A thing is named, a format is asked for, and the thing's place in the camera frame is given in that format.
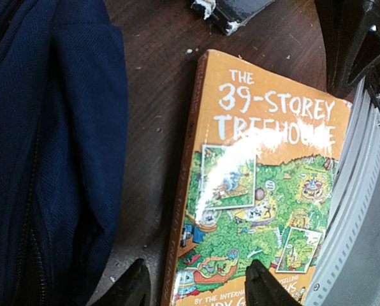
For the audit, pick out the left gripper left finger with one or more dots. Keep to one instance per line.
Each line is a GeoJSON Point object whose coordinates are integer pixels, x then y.
{"type": "Point", "coordinates": [131, 289]}

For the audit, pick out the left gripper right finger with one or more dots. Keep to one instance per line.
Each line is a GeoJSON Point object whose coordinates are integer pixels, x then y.
{"type": "Point", "coordinates": [262, 288]}

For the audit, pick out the orange 39-Storey Treehouse book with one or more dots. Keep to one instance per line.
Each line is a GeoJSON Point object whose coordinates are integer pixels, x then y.
{"type": "Point", "coordinates": [259, 163]}

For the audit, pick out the navy blue student backpack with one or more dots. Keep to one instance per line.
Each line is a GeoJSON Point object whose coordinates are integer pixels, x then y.
{"type": "Point", "coordinates": [63, 136]}

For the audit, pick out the dark Wuthering Heights book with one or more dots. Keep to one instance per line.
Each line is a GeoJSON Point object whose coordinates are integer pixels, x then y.
{"type": "Point", "coordinates": [229, 15]}

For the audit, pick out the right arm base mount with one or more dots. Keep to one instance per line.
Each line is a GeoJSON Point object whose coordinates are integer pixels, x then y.
{"type": "Point", "coordinates": [351, 34]}

